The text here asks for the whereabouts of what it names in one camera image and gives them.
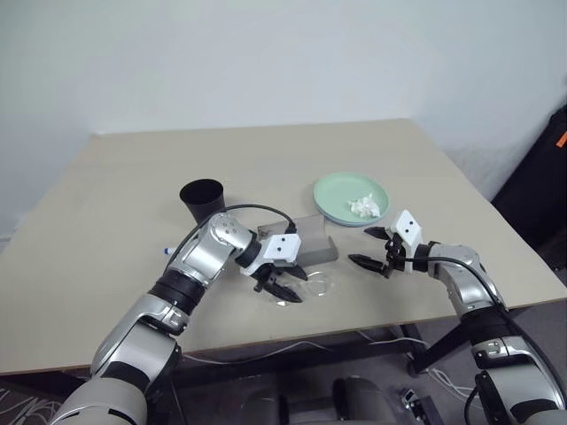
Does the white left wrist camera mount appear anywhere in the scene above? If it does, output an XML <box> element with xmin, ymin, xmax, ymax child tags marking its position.
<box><xmin>240</xmin><ymin>234</ymin><xmax>303</xmax><ymax>278</ymax></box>

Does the black cup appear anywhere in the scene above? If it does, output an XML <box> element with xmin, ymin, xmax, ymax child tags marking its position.
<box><xmin>179</xmin><ymin>177</ymin><xmax>228</xmax><ymax>224</ymax></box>

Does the white cable under table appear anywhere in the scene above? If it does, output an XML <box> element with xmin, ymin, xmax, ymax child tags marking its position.
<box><xmin>366</xmin><ymin>336</ymin><xmax>427</xmax><ymax>347</ymax></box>
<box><xmin>182</xmin><ymin>338</ymin><xmax>331</xmax><ymax>367</ymax></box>

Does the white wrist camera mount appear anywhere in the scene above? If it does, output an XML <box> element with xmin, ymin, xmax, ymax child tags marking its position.
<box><xmin>389</xmin><ymin>210</ymin><xmax>427</xmax><ymax>274</ymax></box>
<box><xmin>240</xmin><ymin>234</ymin><xmax>303</xmax><ymax>278</ymax></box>

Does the green plate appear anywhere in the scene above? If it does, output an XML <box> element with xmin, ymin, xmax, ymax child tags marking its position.
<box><xmin>313</xmin><ymin>172</ymin><xmax>392</xmax><ymax>225</ymax></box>

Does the grey glasses case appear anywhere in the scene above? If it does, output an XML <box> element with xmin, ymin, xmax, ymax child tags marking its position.
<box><xmin>256</xmin><ymin>213</ymin><xmax>339</xmax><ymax>267</ymax></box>

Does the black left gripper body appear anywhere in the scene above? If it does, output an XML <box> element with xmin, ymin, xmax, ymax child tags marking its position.
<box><xmin>252</xmin><ymin>260</ymin><xmax>298</xmax><ymax>295</ymax></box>

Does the dark rounded shape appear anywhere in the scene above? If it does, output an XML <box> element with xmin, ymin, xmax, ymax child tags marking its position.
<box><xmin>331</xmin><ymin>375</ymin><xmax>402</xmax><ymax>425</ymax></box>

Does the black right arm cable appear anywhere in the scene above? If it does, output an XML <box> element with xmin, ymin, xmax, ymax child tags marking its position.
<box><xmin>414</xmin><ymin>255</ymin><xmax>550</xmax><ymax>390</ymax></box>

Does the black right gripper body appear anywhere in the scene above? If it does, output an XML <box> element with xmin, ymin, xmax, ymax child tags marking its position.
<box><xmin>381</xmin><ymin>234</ymin><xmax>416</xmax><ymax>279</ymax></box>

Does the small silver device on floor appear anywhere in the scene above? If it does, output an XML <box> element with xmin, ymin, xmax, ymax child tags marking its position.
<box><xmin>398</xmin><ymin>387</ymin><xmax>422</xmax><ymax>409</ymax></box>

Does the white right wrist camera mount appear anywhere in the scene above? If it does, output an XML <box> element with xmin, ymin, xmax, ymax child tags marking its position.
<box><xmin>389</xmin><ymin>210</ymin><xmax>427</xmax><ymax>274</ymax></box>

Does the crumpled white tissue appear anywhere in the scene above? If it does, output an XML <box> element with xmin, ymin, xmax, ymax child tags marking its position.
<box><xmin>346</xmin><ymin>192</ymin><xmax>383</xmax><ymax>219</ymax></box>

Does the black case with orange label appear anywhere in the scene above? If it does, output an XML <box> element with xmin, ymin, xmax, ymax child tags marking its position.
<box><xmin>490</xmin><ymin>104</ymin><xmax>567</xmax><ymax>272</ymax></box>

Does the black table frame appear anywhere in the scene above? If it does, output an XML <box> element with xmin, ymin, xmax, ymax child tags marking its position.
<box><xmin>175</xmin><ymin>324</ymin><xmax>471</xmax><ymax>387</ymax></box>

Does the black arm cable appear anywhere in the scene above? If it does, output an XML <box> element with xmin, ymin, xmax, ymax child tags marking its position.
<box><xmin>163</xmin><ymin>203</ymin><xmax>298</xmax><ymax>275</ymax></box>
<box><xmin>414</xmin><ymin>255</ymin><xmax>550</xmax><ymax>390</ymax></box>

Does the white cable on floor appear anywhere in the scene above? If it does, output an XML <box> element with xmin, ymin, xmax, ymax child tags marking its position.
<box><xmin>425</xmin><ymin>366</ymin><xmax>476</xmax><ymax>398</ymax></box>

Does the light blue plate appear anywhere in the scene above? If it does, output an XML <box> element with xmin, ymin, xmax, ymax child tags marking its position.
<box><xmin>315</xmin><ymin>206</ymin><xmax>387</xmax><ymax>229</ymax></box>

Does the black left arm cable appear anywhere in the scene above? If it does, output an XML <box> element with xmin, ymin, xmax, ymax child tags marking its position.
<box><xmin>163</xmin><ymin>203</ymin><xmax>298</xmax><ymax>275</ymax></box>

